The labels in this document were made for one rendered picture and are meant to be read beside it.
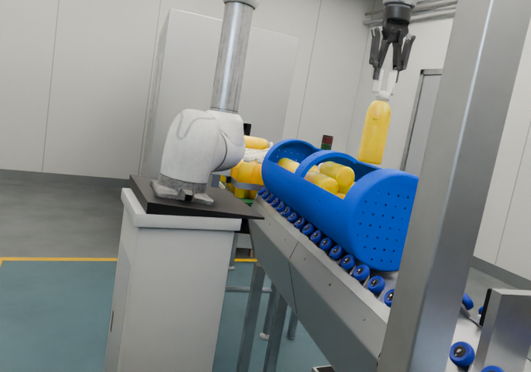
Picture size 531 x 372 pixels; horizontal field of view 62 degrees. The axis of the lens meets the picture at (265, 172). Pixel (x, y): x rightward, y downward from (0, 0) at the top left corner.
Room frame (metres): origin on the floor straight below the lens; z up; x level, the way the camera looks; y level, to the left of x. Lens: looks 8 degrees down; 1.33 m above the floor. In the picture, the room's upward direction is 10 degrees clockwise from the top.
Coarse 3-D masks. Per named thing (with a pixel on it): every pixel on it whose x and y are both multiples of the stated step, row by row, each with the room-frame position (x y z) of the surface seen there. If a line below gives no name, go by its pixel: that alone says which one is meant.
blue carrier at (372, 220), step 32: (320, 160) 1.54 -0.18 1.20; (352, 160) 1.58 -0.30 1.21; (288, 192) 1.60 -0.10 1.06; (320, 192) 1.34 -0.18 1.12; (352, 192) 1.18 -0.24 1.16; (384, 192) 1.16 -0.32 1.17; (320, 224) 1.35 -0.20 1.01; (352, 224) 1.14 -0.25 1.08; (384, 224) 1.17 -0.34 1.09; (384, 256) 1.17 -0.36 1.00
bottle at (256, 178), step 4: (256, 164) 2.14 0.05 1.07; (260, 164) 2.13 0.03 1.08; (256, 168) 2.12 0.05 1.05; (260, 168) 2.12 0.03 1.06; (252, 172) 2.14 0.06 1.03; (256, 172) 2.12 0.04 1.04; (260, 172) 2.11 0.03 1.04; (252, 176) 2.13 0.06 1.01; (256, 176) 2.12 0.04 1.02; (260, 176) 2.12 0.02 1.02; (252, 180) 2.13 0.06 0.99; (256, 180) 2.11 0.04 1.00; (260, 180) 2.12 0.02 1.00; (260, 184) 2.12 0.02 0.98; (264, 184) 2.14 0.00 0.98; (252, 192) 2.12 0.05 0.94; (256, 192) 2.11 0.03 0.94; (252, 196) 2.12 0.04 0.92
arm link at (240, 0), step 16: (224, 0) 1.57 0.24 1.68; (240, 0) 1.54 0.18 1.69; (256, 0) 1.57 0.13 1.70; (224, 16) 1.57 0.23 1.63; (240, 16) 1.55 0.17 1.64; (224, 32) 1.56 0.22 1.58; (240, 32) 1.55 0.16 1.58; (224, 48) 1.55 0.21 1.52; (240, 48) 1.55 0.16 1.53; (224, 64) 1.54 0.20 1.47; (240, 64) 1.56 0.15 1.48; (224, 80) 1.54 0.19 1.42; (240, 80) 1.57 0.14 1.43; (224, 96) 1.53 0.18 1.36; (224, 112) 1.53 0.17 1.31; (224, 128) 1.50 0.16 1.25; (240, 128) 1.55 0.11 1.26; (240, 144) 1.56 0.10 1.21; (224, 160) 1.47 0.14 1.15; (240, 160) 1.60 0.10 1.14
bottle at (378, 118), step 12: (372, 108) 1.25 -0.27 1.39; (384, 108) 1.24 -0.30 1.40; (372, 120) 1.24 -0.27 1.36; (384, 120) 1.24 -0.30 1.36; (372, 132) 1.24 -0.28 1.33; (384, 132) 1.24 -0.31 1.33; (360, 144) 1.26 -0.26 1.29; (372, 144) 1.24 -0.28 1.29; (384, 144) 1.25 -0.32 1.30; (360, 156) 1.25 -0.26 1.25; (372, 156) 1.23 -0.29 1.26
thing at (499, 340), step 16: (496, 304) 0.77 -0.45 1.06; (512, 304) 0.77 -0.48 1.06; (528, 304) 0.78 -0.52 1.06; (480, 320) 0.80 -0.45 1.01; (496, 320) 0.76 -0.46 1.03; (512, 320) 0.77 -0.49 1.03; (528, 320) 0.78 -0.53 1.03; (480, 336) 0.78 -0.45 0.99; (496, 336) 0.77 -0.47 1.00; (512, 336) 0.78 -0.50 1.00; (528, 336) 0.79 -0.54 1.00; (480, 352) 0.77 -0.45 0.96; (496, 352) 0.77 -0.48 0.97; (512, 352) 0.78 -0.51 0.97; (528, 352) 0.79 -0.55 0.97; (480, 368) 0.77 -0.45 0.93; (512, 368) 0.78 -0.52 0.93
